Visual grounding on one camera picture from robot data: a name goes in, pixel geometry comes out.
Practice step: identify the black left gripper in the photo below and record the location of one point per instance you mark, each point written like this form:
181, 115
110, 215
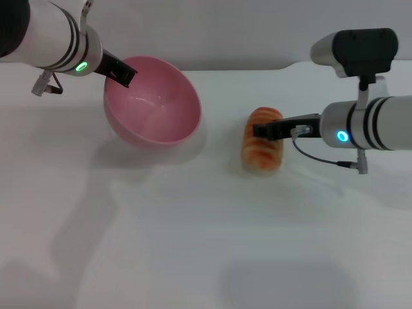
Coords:
107, 64

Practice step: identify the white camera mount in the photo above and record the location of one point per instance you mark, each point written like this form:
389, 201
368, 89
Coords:
85, 13
365, 93

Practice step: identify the pink plastic bowl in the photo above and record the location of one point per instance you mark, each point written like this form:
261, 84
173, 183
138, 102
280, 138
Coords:
157, 112

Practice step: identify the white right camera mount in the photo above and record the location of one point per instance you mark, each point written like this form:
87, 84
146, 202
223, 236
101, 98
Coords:
365, 93

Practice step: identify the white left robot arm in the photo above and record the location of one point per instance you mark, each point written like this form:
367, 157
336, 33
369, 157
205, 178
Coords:
42, 35

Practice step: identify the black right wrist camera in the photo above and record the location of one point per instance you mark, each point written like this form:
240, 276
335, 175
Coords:
360, 51

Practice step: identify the ridged golden bread loaf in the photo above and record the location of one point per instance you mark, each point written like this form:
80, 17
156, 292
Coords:
260, 154

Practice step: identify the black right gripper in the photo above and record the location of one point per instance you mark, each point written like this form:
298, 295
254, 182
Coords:
302, 124

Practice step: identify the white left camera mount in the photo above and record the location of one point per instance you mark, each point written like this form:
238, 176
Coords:
85, 13

